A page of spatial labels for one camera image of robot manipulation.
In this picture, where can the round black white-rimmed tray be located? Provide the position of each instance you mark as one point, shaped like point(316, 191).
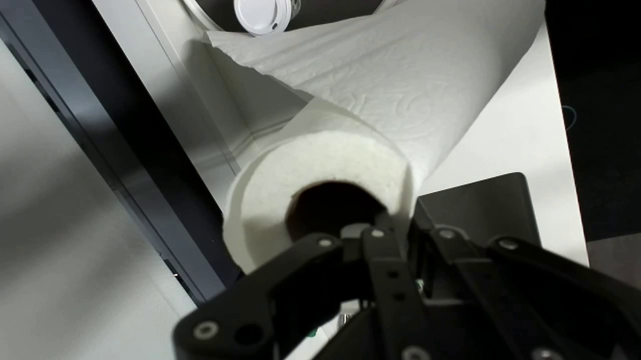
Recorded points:
point(334, 11)

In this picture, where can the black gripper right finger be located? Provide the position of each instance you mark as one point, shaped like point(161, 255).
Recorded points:
point(528, 292)

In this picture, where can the white paper towel roll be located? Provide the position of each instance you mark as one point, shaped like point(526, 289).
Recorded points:
point(374, 113)

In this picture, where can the stainless steel sink basin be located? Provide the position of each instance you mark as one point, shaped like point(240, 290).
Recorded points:
point(481, 210)

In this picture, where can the white round plastic lid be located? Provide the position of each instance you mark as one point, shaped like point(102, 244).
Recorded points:
point(263, 15)

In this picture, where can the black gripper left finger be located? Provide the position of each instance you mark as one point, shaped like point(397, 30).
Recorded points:
point(313, 300)

